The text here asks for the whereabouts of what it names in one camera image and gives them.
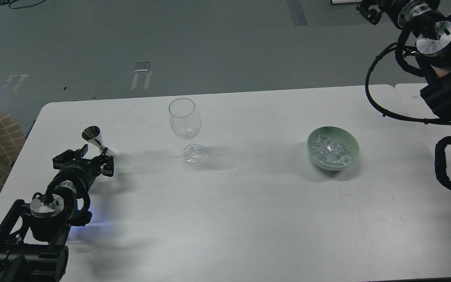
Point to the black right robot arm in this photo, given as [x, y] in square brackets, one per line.
[422, 49]

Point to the green bowl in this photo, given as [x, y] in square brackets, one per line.
[341, 135]

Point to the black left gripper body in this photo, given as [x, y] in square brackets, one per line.
[81, 172]

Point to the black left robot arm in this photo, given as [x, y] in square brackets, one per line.
[33, 235]

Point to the clear ice cubes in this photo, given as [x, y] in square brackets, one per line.
[330, 151]

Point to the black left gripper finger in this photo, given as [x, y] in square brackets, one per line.
[61, 160]
[103, 164]

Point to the clear wine glass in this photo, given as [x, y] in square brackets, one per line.
[186, 123]

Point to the steel double jigger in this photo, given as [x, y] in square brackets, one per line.
[92, 134]

